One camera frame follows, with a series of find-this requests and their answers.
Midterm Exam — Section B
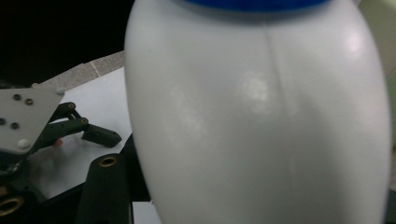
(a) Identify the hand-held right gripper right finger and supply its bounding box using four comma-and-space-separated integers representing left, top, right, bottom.
386, 188, 396, 224

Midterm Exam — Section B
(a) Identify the green pump bottle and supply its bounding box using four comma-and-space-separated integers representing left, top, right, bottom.
358, 0, 396, 144

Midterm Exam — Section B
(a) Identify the white bottle with blue cap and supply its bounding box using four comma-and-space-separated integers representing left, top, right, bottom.
123, 0, 392, 224

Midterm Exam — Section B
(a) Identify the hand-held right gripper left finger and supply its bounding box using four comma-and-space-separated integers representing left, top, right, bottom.
120, 133, 152, 203

